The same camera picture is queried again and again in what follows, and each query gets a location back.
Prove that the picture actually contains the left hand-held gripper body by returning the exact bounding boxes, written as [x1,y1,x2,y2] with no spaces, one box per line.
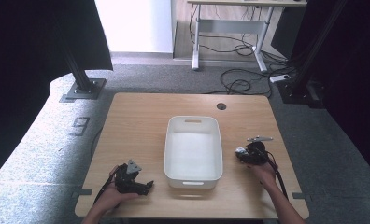
[113,159,148,194]

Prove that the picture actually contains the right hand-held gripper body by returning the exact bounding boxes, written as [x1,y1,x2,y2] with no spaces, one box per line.
[246,135,274,166]

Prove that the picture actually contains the white plastic basket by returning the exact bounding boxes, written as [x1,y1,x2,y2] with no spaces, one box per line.
[164,115,224,190]

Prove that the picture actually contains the person's left hand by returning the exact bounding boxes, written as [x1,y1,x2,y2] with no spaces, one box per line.
[94,164,140,216]

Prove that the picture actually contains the person's right hand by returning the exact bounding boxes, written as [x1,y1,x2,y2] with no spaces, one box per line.
[249,161,278,189]

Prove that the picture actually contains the white power strip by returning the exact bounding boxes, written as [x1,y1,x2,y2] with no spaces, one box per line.
[269,74,292,84]

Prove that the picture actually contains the black metal stand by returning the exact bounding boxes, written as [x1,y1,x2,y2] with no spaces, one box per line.
[277,0,349,106]
[53,18,107,101]

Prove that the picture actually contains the black curtain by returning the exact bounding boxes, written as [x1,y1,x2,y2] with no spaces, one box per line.
[0,0,114,185]
[271,0,370,185]

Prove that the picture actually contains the white-legged wooden desk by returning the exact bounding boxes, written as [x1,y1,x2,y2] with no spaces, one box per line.
[186,0,308,74]

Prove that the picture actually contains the left hand-held gripper black cable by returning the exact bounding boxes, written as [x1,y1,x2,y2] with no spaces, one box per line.
[92,169,118,207]

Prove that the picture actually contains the hand-held gripper black cable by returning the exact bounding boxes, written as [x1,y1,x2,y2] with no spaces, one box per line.
[265,150,290,201]
[92,169,118,207]

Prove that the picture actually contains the right hand-held gripper black cable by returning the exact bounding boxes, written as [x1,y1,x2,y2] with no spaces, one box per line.
[265,150,290,201]

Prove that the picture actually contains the black floor cables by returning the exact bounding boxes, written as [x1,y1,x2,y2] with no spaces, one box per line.
[188,4,300,96]

